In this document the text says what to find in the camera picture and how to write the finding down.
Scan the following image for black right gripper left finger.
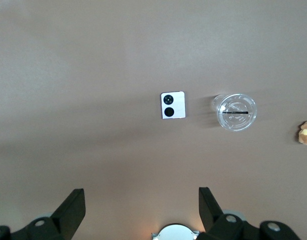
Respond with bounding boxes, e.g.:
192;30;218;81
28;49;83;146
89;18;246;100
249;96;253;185
0;188;86;240

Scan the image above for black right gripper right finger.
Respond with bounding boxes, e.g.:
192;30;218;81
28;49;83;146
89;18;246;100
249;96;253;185
194;186;302;240

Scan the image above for lilac folding phone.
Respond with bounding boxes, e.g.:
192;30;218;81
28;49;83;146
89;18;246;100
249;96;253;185
159;90;188;121

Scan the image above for clear plastic cup with lid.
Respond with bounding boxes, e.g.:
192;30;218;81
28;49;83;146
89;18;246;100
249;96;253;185
211;93;258;132

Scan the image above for brown plush toy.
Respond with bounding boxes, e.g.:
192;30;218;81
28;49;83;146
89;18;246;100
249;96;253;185
297;120;307;145

